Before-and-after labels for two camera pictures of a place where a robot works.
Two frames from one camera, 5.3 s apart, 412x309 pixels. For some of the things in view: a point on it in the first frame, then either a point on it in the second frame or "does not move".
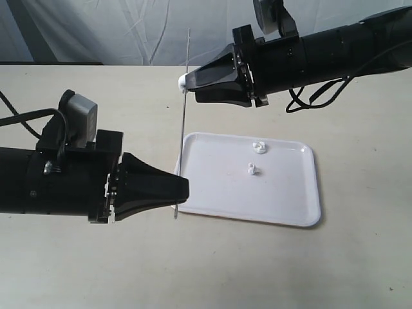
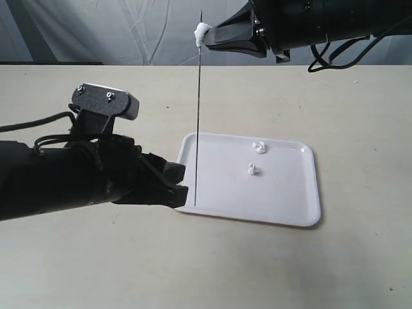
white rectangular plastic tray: (251, 179) does not move
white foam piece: (252, 168) does not move
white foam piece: (181, 81) to (201, 29)
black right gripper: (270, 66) to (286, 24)
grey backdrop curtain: (150, 32) does not move
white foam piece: (259, 147) does not move
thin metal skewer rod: (185, 114) to (197, 115)
